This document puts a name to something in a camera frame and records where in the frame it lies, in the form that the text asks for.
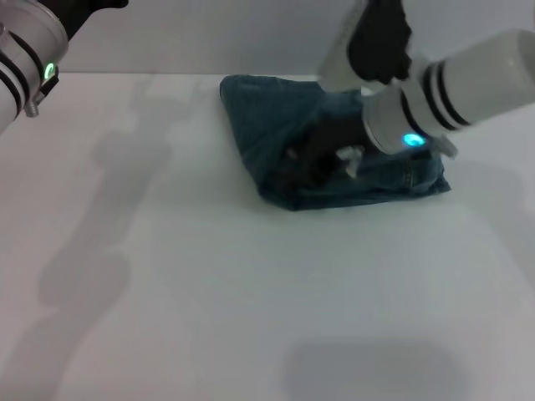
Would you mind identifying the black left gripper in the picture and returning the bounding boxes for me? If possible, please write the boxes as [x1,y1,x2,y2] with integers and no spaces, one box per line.
[36,0,130,43]

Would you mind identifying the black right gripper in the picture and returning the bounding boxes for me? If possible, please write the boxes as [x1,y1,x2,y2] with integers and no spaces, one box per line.
[288,113,376,188]

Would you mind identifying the blue denim shorts with print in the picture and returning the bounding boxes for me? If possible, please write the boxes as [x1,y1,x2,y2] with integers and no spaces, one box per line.
[219,74,452,213]

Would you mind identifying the grey right arm cable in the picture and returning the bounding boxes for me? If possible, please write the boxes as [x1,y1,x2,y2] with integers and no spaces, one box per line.
[336,135,457,179]

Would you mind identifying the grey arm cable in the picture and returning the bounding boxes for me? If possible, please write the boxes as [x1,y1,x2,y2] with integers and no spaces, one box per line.
[25,69,60,118]
[336,135,457,179]

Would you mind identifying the grey left arm cable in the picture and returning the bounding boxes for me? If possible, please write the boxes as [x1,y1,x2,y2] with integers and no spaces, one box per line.
[25,69,60,118]

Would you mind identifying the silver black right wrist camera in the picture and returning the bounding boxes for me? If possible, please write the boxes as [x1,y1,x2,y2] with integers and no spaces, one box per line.
[318,0,414,94]

